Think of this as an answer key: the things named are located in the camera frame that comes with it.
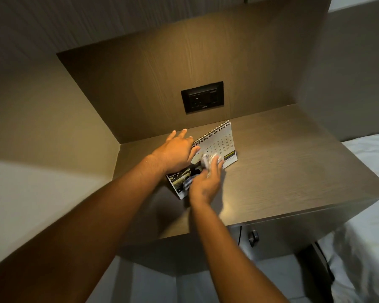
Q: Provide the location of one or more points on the person's left hand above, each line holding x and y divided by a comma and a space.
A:
176, 152

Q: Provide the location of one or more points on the person's right hand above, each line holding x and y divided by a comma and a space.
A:
205, 186

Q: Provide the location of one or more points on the person's left thumb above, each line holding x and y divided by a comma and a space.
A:
195, 153

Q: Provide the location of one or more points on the person's right fingers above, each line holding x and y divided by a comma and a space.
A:
216, 171

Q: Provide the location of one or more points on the person's left middle finger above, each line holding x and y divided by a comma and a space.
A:
172, 135

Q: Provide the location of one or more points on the white cloth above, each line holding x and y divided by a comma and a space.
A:
211, 161

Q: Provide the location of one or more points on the white spiral desk calendar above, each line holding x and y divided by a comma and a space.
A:
215, 148

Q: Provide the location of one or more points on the person's right forearm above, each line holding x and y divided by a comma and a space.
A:
233, 258

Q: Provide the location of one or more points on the person's left forearm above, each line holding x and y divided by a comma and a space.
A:
69, 236

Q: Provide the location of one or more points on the wooden bedside cabinet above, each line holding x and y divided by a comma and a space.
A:
271, 186

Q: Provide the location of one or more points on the round metal drawer knob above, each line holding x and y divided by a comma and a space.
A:
253, 238

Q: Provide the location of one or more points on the white bed sheet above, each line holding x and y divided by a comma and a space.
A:
363, 224

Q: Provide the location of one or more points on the black wall power socket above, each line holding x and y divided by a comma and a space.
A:
202, 97

